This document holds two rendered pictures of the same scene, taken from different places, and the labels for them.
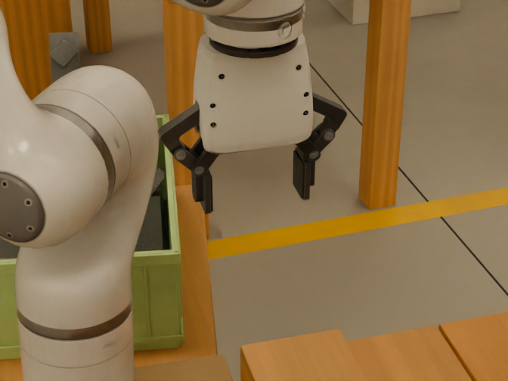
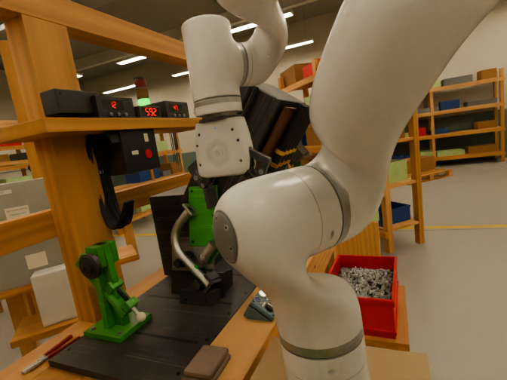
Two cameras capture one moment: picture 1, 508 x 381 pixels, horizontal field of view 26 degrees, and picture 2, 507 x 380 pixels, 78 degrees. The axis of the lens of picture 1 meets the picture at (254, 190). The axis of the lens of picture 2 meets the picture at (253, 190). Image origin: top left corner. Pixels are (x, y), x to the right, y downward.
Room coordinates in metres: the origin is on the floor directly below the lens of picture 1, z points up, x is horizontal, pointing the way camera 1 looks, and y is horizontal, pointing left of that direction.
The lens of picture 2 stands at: (1.27, 0.40, 1.41)
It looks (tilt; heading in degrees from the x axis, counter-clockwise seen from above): 9 degrees down; 220
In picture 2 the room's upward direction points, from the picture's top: 8 degrees counter-clockwise
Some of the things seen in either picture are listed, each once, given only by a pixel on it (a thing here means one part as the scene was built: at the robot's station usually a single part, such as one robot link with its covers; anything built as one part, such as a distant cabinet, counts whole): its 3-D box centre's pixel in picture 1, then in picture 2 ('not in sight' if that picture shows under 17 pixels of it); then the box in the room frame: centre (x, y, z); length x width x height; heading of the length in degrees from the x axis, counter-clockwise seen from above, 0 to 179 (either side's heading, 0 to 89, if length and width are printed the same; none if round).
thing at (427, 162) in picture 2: not in sight; (416, 169); (-6.38, -1.23, 0.22); 1.20 x 0.80 x 0.44; 148
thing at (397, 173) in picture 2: not in sight; (334, 142); (-2.79, -1.46, 1.19); 2.30 x 0.55 x 2.39; 59
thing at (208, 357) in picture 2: not in sight; (206, 364); (0.88, -0.14, 0.91); 0.10 x 0.08 x 0.03; 16
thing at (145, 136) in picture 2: not in sight; (130, 151); (0.65, -0.69, 1.42); 0.17 x 0.12 x 0.15; 15
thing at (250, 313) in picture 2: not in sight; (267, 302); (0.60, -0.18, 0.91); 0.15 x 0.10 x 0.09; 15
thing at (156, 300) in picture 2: not in sight; (216, 276); (0.49, -0.51, 0.89); 1.10 x 0.42 x 0.02; 15
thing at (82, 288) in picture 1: (83, 191); (289, 260); (0.95, 0.17, 1.24); 0.19 x 0.12 x 0.24; 160
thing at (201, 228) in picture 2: not in sight; (208, 213); (0.55, -0.43, 1.17); 0.13 x 0.12 x 0.20; 15
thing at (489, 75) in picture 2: not in sight; (428, 124); (-8.19, -1.27, 1.12); 3.16 x 0.54 x 2.24; 108
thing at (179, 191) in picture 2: not in sight; (195, 225); (0.42, -0.68, 1.07); 0.30 x 0.18 x 0.34; 15
